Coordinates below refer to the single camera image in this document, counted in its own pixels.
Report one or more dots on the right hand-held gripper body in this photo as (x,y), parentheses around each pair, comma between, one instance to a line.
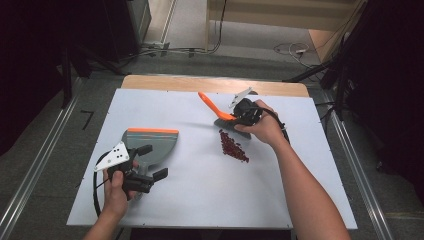
(250,108)

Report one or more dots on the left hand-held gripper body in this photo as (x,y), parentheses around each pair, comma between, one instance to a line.
(113,157)

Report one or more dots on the grey dustpan with orange edge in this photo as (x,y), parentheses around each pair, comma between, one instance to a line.
(156,143)

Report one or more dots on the orange brush with grey bristles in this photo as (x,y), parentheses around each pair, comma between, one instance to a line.
(215,107)

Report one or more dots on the pile of red beans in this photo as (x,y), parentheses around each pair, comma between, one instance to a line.
(233,148)

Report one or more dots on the person's right hand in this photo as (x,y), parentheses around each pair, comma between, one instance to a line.
(266,128)

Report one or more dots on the person's left hand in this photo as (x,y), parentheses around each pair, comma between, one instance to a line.
(115,196)

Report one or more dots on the white board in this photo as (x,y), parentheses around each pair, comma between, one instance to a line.
(200,200)

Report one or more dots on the wooden table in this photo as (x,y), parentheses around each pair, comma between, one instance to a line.
(183,85)

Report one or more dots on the black tripod stand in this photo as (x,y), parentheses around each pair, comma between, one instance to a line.
(340,83)
(66,76)

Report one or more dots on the light wooden furniture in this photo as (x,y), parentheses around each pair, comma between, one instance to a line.
(283,15)

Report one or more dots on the black cabinet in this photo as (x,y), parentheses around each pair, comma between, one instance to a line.
(123,26)

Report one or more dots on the metal floor rail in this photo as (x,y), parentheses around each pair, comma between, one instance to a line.
(360,173)
(40,150)

